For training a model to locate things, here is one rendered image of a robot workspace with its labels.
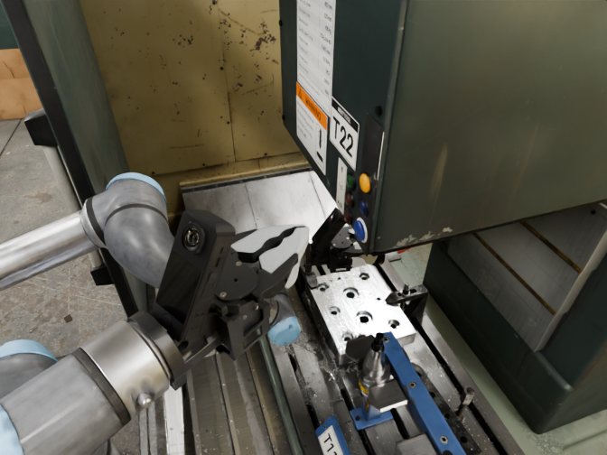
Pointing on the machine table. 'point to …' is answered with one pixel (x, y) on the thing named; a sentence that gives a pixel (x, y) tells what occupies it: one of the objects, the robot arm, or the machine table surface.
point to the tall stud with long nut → (464, 401)
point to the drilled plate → (406, 332)
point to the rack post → (362, 420)
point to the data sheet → (316, 49)
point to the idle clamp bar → (449, 415)
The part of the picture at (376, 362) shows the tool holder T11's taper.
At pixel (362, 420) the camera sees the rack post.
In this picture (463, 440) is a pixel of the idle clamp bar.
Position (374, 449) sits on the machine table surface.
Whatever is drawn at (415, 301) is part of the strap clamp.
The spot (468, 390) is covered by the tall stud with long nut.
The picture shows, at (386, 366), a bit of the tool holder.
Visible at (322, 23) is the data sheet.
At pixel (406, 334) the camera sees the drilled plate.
